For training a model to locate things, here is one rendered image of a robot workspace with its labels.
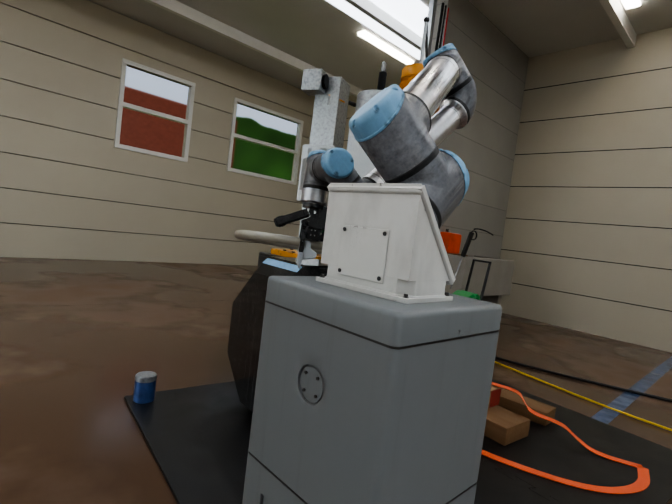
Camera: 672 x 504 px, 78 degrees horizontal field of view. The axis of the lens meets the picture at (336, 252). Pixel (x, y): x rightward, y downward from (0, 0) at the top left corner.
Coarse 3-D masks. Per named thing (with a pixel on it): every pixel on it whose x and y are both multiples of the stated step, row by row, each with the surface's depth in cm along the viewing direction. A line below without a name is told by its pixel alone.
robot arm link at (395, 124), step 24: (456, 48) 139; (432, 72) 121; (456, 72) 134; (384, 96) 92; (408, 96) 99; (432, 96) 111; (360, 120) 94; (384, 120) 92; (408, 120) 93; (360, 144) 99; (384, 144) 94; (408, 144) 94; (432, 144) 97; (384, 168) 98; (408, 168) 95
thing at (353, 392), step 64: (320, 320) 82; (384, 320) 71; (448, 320) 79; (256, 384) 98; (320, 384) 82; (384, 384) 70; (448, 384) 82; (256, 448) 96; (320, 448) 81; (384, 448) 70; (448, 448) 86
